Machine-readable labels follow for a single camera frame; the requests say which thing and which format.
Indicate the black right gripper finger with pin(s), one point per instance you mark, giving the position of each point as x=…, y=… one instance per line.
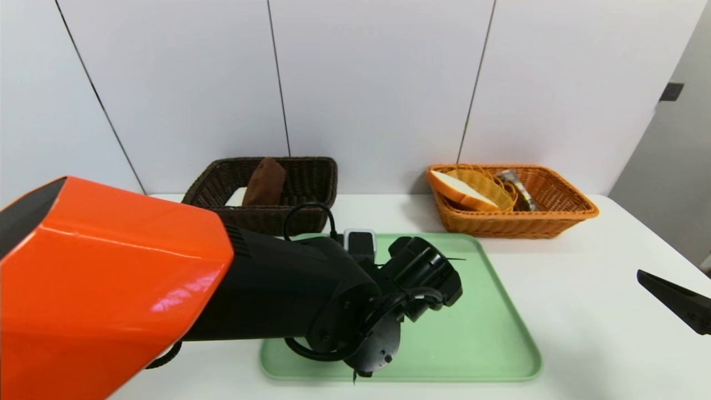
x=683, y=303

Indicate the clear candy packet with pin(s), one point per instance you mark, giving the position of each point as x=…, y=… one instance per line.
x=522, y=191

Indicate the small yellow wicker basket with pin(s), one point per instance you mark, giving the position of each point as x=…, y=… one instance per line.
x=494, y=186

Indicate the toast bread slice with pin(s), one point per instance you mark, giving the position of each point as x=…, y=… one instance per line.
x=464, y=190

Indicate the brown cloth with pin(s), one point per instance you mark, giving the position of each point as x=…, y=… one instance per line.
x=265, y=183

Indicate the white soap bar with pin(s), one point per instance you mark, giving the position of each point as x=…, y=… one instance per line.
x=238, y=198

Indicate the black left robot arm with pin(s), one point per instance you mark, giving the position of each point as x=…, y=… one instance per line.
x=111, y=278

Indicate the orange wicker basket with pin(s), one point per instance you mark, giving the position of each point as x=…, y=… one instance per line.
x=533, y=225

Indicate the dark brown wicker basket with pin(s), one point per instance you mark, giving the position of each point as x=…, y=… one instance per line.
x=311, y=178

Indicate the green plastic tray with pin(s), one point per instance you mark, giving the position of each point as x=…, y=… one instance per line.
x=477, y=333

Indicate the black wall fixture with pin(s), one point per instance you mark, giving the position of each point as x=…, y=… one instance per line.
x=672, y=92

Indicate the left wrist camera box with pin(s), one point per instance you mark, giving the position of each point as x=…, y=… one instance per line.
x=360, y=240

